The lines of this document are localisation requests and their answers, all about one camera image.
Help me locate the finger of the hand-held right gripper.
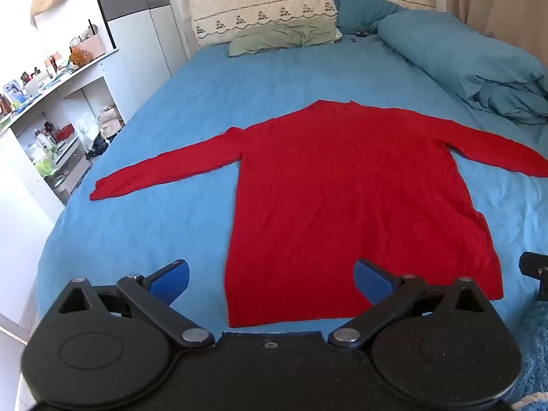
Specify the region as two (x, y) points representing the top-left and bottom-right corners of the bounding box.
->
(518, 251), (548, 301)

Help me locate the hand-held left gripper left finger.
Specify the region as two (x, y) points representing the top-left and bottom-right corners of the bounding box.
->
(57, 259), (215, 349)

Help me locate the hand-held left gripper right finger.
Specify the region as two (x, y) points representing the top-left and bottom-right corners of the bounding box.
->
(328, 259), (493, 347)

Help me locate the red knit sweater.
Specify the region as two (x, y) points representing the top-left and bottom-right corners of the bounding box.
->
(89, 99), (548, 328)

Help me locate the blue fuzzy mat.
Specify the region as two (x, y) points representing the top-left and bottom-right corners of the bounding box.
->
(511, 300), (548, 411)

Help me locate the dark cloth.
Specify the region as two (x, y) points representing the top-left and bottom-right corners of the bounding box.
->
(86, 137), (110, 160)

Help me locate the blue bed sheet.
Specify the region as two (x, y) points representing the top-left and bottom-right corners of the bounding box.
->
(36, 34), (548, 352)

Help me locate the white bag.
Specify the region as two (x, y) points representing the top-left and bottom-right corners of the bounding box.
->
(98, 105), (127, 142)

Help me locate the white plastic bottle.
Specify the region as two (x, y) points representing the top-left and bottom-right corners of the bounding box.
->
(33, 128), (54, 160)

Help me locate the white shelf unit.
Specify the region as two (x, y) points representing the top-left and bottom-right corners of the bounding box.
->
(0, 48), (128, 207)

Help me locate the blue duvet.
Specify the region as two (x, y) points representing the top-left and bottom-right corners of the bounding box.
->
(377, 11), (548, 126)

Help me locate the orange plush toy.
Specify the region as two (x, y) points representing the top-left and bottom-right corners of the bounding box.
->
(69, 46), (94, 68)

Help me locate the white wardrobe with grey panel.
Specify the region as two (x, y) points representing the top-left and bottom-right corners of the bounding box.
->
(89, 0), (192, 126)

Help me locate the pink storage box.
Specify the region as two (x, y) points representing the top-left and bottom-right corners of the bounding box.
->
(79, 34), (106, 60)

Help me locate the green pillow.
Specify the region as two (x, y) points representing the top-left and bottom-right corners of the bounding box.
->
(228, 19), (340, 58)

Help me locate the teal pillow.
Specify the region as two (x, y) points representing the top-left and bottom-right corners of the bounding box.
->
(332, 0), (412, 36)

